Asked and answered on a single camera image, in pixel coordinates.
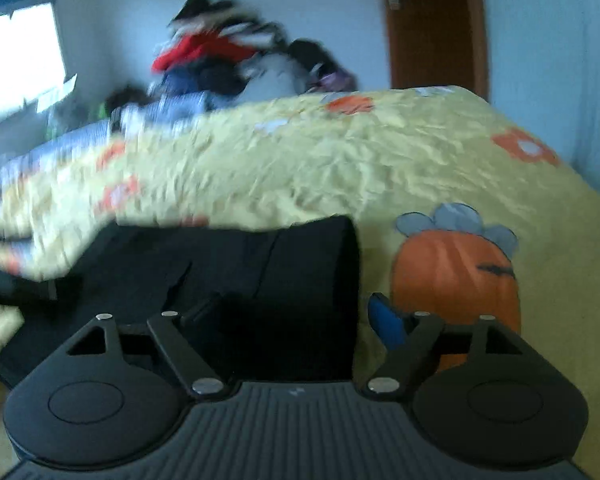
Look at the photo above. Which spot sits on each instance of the window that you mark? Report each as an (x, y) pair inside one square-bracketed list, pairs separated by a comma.
[(20, 60)]

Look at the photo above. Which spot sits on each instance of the grey stuffed bag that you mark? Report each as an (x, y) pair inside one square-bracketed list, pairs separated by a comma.
[(275, 80)]

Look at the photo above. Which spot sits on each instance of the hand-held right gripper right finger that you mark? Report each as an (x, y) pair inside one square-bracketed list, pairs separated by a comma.
[(386, 320)]

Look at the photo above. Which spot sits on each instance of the black pants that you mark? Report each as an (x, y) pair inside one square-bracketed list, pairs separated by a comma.
[(305, 270)]

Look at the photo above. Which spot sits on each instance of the brown wooden door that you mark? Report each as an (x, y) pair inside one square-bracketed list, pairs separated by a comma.
[(435, 35)]

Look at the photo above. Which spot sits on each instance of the black backpack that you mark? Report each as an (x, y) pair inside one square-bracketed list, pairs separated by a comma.
[(312, 60)]

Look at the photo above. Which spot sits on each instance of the pile of folded clothes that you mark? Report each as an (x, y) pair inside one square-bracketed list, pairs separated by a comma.
[(220, 20)]

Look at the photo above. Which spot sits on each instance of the yellow cartoon printed bedsheet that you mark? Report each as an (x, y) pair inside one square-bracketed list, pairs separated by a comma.
[(380, 160)]

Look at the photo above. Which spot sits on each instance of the purple cloth item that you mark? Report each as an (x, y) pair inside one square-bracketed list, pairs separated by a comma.
[(337, 81)]

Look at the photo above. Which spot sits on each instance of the red puffer jacket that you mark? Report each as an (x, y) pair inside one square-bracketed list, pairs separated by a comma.
[(205, 50)]

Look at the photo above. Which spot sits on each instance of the white wardrobe with flower stickers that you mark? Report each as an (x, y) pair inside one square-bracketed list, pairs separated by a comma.
[(555, 60)]

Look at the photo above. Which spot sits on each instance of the black duffel bag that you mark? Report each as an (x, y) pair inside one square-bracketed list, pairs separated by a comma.
[(125, 97)]

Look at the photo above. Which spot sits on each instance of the blue quilted blanket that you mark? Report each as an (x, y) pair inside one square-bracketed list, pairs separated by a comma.
[(70, 140)]

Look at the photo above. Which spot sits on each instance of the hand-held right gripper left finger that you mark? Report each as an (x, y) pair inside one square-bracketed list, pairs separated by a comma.
[(172, 332)]

